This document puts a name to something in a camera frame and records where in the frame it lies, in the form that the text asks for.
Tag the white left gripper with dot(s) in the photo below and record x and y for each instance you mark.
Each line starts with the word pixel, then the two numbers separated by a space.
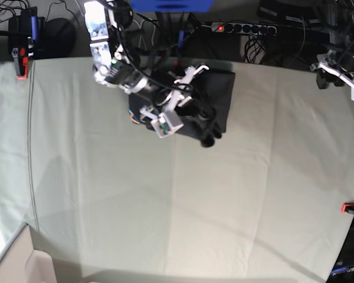
pixel 335 68

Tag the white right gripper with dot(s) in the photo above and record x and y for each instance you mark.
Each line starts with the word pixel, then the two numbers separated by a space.
pixel 166 121

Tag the black t-shirt with colourful print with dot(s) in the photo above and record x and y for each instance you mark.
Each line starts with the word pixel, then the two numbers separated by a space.
pixel 213 85

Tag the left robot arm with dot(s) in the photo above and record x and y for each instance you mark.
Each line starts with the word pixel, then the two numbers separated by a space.
pixel 337 17

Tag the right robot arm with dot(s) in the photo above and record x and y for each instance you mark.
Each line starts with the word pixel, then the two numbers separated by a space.
pixel 116 62

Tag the red black clamp middle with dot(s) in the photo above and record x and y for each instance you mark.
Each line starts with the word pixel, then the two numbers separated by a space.
pixel 178 66

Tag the black power strip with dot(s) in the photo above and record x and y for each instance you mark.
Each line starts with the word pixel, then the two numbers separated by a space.
pixel 244 28

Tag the light green table cloth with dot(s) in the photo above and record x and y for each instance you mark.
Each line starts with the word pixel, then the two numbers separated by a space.
pixel 112 202

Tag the blue box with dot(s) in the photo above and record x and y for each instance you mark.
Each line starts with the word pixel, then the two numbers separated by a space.
pixel 171 5

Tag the red black clamp left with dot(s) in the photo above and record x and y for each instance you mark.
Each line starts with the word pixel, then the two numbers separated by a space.
pixel 20 58

